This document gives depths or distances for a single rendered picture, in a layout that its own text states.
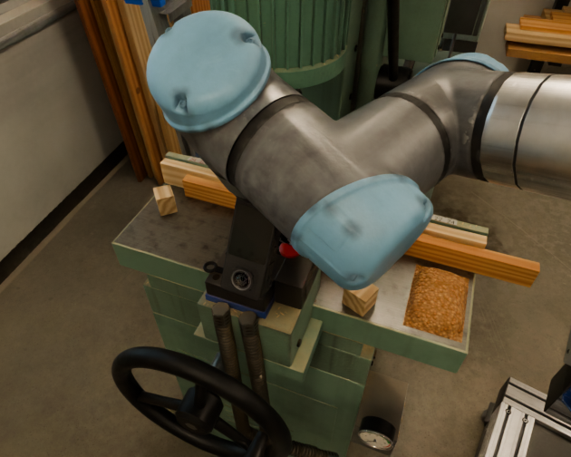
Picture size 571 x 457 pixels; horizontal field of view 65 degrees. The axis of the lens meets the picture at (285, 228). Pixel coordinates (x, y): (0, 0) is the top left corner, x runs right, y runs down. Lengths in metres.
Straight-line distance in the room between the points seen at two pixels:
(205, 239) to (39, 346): 1.22
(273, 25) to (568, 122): 0.34
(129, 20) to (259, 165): 1.81
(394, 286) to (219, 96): 0.53
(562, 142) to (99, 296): 1.83
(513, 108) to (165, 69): 0.21
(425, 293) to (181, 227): 0.43
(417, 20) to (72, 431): 1.51
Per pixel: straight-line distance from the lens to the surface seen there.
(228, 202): 0.84
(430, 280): 0.73
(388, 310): 0.71
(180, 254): 0.78
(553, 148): 0.30
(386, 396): 0.95
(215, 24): 0.29
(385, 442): 0.87
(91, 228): 2.27
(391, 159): 0.27
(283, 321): 0.61
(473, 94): 0.33
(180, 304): 0.87
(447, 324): 0.70
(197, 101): 0.27
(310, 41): 0.56
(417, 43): 0.78
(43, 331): 1.96
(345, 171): 0.25
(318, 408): 0.99
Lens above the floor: 1.47
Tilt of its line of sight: 45 degrees down
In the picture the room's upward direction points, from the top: straight up
